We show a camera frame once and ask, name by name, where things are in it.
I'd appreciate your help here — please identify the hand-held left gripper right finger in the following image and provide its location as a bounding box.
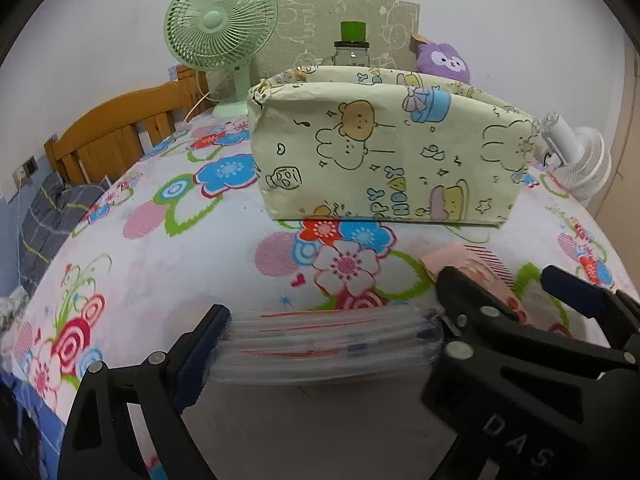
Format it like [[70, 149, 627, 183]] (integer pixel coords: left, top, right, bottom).
[[421, 340, 453, 411]]

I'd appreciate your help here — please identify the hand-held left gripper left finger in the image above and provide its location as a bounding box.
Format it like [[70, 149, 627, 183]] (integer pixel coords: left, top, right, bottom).
[[57, 304, 232, 480]]

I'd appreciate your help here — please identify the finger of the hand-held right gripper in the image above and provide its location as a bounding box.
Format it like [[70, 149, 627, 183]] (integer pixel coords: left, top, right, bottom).
[[542, 264, 640, 351], [434, 266, 628, 363]]

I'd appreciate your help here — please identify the pink packet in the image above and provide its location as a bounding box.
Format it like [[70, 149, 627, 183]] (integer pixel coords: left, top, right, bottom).
[[420, 244, 533, 326]]

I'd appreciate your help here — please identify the clear plastic zip bag pack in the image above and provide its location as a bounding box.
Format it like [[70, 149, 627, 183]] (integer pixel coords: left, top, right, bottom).
[[207, 305, 446, 386]]

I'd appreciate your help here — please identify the cartoon print paper-wrapped box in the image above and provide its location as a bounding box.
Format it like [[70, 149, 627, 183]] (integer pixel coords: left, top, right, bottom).
[[247, 65, 543, 226]]

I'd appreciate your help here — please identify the floral printed bedsheet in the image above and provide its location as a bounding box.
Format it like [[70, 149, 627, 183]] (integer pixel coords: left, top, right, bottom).
[[10, 110, 631, 480]]

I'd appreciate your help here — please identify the white desk fan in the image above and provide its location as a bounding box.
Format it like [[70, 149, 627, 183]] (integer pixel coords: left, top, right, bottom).
[[537, 112, 613, 203]]

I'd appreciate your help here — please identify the beige door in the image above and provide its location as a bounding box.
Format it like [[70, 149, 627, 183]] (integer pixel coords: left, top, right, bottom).
[[590, 50, 640, 221]]

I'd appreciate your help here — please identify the grey plaid blanket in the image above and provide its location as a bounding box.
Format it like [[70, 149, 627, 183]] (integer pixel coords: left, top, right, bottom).
[[15, 172, 106, 296]]

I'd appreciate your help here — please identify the purple plush toy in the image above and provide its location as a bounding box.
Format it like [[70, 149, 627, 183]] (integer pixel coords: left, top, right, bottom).
[[411, 32, 472, 85]]

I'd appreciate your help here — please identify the wooden headboard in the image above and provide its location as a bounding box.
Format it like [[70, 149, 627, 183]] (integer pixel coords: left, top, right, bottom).
[[44, 65, 208, 186]]

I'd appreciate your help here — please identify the glass jar green lid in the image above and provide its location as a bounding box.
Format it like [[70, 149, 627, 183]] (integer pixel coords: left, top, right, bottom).
[[332, 20, 371, 68]]

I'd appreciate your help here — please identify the grey bear print board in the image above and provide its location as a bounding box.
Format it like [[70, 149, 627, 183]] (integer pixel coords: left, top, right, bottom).
[[252, 0, 421, 78]]

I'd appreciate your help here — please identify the green desk fan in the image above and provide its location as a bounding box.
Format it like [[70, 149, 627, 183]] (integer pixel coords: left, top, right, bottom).
[[164, 0, 279, 118]]

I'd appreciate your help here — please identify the wall socket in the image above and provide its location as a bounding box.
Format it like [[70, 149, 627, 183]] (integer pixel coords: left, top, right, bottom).
[[12, 156, 40, 181]]

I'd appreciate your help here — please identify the white fan cable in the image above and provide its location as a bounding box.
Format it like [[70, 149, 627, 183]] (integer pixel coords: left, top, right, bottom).
[[182, 72, 211, 123]]

